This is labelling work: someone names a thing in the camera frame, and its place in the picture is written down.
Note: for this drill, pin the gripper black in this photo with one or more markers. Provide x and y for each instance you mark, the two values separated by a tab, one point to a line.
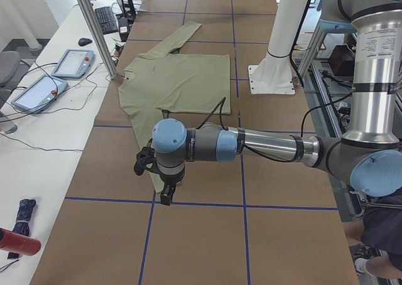
169	181

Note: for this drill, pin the olive green long-sleeve shirt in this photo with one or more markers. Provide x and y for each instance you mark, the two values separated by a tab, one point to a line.
161	80

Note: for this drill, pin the person in dark clothes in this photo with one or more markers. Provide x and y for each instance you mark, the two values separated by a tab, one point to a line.
379	233

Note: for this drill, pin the folded dark blue umbrella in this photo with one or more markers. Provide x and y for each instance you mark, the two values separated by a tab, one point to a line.
23	218

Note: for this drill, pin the far teach pendant tablet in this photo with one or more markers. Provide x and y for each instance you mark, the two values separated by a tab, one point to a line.
73	64

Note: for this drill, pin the teach pendant tablet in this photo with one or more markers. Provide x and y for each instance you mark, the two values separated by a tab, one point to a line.
40	94
73	64

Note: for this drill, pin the red cylindrical bottle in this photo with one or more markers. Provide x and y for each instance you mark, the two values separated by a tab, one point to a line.
19	244

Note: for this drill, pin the near teach pendant tablet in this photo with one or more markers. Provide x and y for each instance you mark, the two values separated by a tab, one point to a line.
40	94

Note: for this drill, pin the black computer mouse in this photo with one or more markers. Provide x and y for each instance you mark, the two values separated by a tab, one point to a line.
84	41

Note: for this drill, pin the black power adapter labelled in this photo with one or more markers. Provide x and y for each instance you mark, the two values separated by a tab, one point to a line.
123	26

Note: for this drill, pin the black keyboard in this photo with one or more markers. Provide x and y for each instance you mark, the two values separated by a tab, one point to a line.
106	20

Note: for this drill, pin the grey office chair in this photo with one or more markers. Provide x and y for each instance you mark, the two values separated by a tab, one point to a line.
13	69

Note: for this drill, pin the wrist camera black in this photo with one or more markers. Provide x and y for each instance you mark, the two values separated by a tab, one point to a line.
145	161

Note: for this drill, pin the brown box under frame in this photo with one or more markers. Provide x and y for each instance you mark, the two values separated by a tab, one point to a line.
342	61

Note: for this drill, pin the aluminium frame post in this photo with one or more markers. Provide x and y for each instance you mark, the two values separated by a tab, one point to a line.
95	29

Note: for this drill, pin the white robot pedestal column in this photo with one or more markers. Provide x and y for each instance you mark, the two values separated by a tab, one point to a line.
287	22

